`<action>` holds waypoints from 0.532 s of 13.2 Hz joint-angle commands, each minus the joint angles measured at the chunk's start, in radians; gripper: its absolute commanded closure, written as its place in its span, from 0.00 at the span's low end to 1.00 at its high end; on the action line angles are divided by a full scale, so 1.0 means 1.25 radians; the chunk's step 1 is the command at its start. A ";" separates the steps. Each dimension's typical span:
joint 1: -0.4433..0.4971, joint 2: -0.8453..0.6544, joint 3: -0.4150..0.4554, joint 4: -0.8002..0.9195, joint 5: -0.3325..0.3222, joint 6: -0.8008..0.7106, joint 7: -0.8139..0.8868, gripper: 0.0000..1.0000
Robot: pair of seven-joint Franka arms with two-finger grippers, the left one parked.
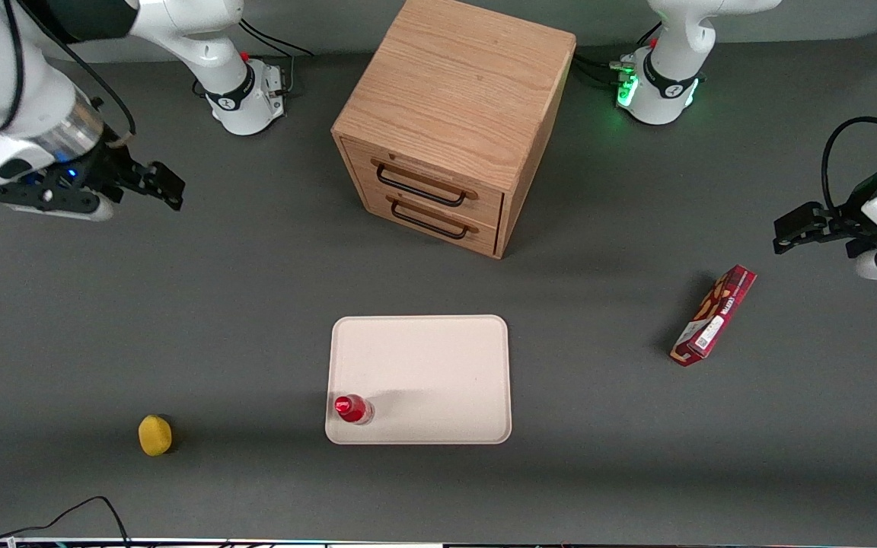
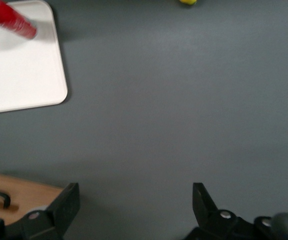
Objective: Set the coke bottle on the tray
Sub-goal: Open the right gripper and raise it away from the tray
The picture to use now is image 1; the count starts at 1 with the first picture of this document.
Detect yellow lemon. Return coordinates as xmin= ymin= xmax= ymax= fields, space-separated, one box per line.
xmin=138 ymin=414 xmax=174 ymax=457

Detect red coke bottle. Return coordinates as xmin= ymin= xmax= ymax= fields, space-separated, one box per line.
xmin=333 ymin=393 xmax=375 ymax=426

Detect black left base cables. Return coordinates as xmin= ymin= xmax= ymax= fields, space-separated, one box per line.
xmin=571 ymin=21 xmax=662 ymax=89

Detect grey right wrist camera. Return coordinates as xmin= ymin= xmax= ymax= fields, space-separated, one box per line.
xmin=0 ymin=182 xmax=115 ymax=223

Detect red snack box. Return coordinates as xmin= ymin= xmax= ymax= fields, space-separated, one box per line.
xmin=670 ymin=264 xmax=758 ymax=368

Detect black base cables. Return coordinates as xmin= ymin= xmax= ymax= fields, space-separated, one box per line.
xmin=236 ymin=18 xmax=314 ymax=97
xmin=571 ymin=21 xmax=662 ymax=89

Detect wooden drawer cabinet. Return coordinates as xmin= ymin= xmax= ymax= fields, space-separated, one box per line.
xmin=331 ymin=0 xmax=578 ymax=260

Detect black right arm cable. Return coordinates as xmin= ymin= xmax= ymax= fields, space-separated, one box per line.
xmin=0 ymin=0 xmax=138 ymax=147

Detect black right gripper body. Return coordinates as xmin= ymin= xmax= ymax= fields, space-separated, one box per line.
xmin=30 ymin=140 xmax=143 ymax=201

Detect beige plastic tray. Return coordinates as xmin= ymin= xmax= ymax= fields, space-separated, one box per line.
xmin=325 ymin=315 xmax=512 ymax=445

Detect black table edge cable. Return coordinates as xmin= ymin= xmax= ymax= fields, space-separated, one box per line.
xmin=0 ymin=495 xmax=132 ymax=548

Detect wooden drawer front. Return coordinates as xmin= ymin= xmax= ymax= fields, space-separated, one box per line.
xmin=343 ymin=139 xmax=505 ymax=228
xmin=361 ymin=186 xmax=502 ymax=257

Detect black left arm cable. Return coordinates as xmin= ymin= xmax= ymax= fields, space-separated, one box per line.
xmin=821 ymin=116 xmax=877 ymax=214

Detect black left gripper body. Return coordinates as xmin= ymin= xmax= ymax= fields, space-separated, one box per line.
xmin=827 ymin=168 xmax=877 ymax=260

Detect black right base cables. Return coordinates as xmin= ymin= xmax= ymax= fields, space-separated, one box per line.
xmin=236 ymin=18 xmax=314 ymax=97

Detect black drawer handle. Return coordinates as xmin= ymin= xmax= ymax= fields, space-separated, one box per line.
xmin=375 ymin=163 xmax=467 ymax=209
xmin=390 ymin=199 xmax=470 ymax=241

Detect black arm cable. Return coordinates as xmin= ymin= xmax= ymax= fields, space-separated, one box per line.
xmin=821 ymin=116 xmax=877 ymax=214
xmin=0 ymin=0 xmax=138 ymax=147

